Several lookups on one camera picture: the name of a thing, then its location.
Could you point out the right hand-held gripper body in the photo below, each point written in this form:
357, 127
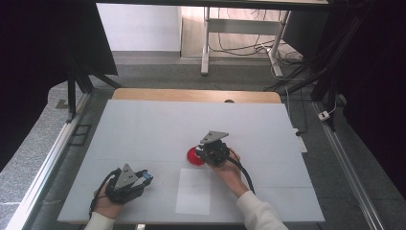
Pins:
215, 151

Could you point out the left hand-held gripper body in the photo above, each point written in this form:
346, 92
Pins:
123, 185

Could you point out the round red ink pad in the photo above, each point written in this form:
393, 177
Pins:
194, 158

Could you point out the blue stamp cap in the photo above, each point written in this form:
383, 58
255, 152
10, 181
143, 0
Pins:
147, 174

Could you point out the white paper sheet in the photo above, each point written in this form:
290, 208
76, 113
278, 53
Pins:
193, 195

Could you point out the person's right hand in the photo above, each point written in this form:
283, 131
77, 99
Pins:
231, 174

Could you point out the person's left hand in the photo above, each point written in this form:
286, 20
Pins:
107, 207

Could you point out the black metal stand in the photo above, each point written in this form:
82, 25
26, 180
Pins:
72, 92
325, 80

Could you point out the small white plug adapter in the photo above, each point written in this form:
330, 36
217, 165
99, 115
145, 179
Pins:
324, 115

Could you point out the black curtain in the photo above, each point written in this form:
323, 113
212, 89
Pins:
32, 64
376, 80

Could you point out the aluminium floor rail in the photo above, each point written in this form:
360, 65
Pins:
348, 172
44, 172

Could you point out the white metal desk frame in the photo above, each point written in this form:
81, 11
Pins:
242, 26

